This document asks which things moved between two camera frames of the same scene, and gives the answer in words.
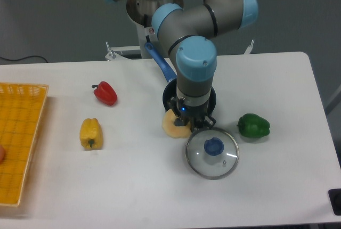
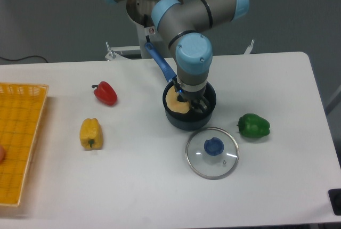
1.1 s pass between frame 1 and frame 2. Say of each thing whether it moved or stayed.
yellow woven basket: stayed
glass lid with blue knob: stayed
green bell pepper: stayed
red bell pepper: stayed
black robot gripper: moved
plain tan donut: moved
